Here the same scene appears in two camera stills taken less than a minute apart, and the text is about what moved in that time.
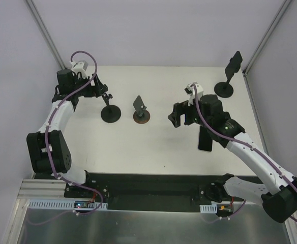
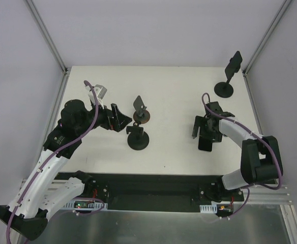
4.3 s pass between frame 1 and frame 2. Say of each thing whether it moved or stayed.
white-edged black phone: stayed
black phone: stayed
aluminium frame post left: stayed
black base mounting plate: stayed
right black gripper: moved
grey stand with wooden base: stayed
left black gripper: moved
